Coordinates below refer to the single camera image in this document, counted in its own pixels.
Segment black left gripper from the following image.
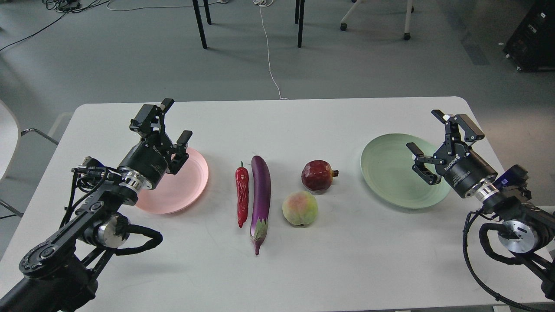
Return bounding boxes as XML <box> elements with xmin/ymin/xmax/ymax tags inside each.
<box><xmin>118</xmin><ymin>98</ymin><xmax>193</xmax><ymax>190</ymax></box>

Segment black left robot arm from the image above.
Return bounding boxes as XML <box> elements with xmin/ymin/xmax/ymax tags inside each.
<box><xmin>1</xmin><ymin>98</ymin><xmax>193</xmax><ymax>312</ymax></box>

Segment red chili pepper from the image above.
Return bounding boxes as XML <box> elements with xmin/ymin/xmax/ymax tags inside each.
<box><xmin>235</xmin><ymin>162</ymin><xmax>249</xmax><ymax>228</ymax></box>

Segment red pomegranate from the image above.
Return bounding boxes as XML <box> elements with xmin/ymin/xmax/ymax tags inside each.
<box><xmin>301</xmin><ymin>160</ymin><xmax>339</xmax><ymax>192</ymax></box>

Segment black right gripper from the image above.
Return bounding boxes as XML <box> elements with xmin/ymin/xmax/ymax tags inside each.
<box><xmin>406</xmin><ymin>109</ymin><xmax>498</xmax><ymax>198</ymax></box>

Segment black equipment case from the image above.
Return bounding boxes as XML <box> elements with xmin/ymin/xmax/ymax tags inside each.
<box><xmin>503</xmin><ymin>0</ymin><xmax>555</xmax><ymax>72</ymax></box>

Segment black table legs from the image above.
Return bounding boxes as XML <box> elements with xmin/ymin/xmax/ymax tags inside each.
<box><xmin>191</xmin><ymin>0</ymin><xmax>306</xmax><ymax>49</ymax></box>

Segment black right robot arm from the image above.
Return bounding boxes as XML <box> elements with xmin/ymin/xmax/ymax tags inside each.
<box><xmin>406</xmin><ymin>109</ymin><xmax>555</xmax><ymax>312</ymax></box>

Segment white floor cable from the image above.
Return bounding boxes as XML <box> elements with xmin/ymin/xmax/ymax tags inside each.
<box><xmin>106</xmin><ymin>0</ymin><xmax>288</xmax><ymax>101</ymax></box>

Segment pink plate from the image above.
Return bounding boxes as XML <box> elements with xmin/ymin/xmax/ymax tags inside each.
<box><xmin>135</xmin><ymin>148</ymin><xmax>209</xmax><ymax>215</ymax></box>

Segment yellow-pink peach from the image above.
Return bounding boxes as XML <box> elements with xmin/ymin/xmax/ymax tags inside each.
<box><xmin>282</xmin><ymin>191</ymin><xmax>318</xmax><ymax>226</ymax></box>

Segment black floor cables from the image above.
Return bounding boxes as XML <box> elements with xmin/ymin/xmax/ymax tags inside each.
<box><xmin>0</xmin><ymin>0</ymin><xmax>109</xmax><ymax>52</ymax></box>

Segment purple eggplant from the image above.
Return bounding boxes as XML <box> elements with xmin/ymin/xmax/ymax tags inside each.
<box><xmin>250</xmin><ymin>155</ymin><xmax>271</xmax><ymax>256</ymax></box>

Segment white rolling chair base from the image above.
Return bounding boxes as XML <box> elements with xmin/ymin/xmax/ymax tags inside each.
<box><xmin>340</xmin><ymin>0</ymin><xmax>414</xmax><ymax>41</ymax></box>

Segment white chair left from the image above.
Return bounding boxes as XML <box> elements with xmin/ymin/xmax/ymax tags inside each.
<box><xmin>0</xmin><ymin>100</ymin><xmax>60</xmax><ymax>218</ymax></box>

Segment green plate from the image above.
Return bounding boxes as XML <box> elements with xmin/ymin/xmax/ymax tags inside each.
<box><xmin>360</xmin><ymin>133</ymin><xmax>451</xmax><ymax>209</ymax></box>

